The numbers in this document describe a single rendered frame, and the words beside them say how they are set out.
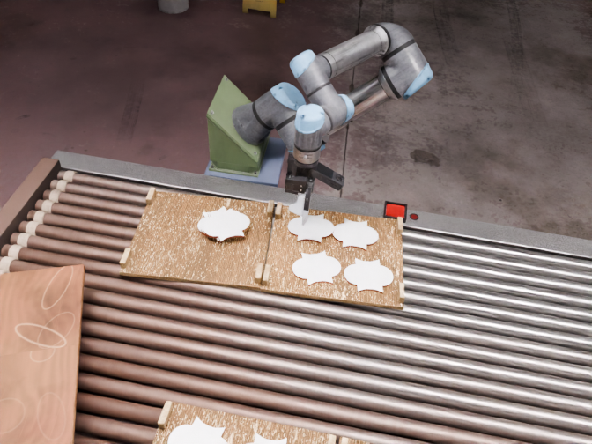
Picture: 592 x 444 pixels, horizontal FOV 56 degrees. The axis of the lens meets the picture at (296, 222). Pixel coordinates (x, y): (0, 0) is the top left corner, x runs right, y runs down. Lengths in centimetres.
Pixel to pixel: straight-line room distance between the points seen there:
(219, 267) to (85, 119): 243
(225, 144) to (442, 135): 220
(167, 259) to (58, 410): 55
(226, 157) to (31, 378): 99
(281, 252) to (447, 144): 231
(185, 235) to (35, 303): 48
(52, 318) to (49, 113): 268
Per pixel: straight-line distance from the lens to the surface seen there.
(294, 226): 175
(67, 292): 154
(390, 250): 174
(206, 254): 169
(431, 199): 338
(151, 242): 174
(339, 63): 162
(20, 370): 144
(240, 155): 198
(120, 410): 147
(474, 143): 391
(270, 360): 149
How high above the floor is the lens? 221
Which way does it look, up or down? 46 degrees down
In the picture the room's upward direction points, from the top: 5 degrees clockwise
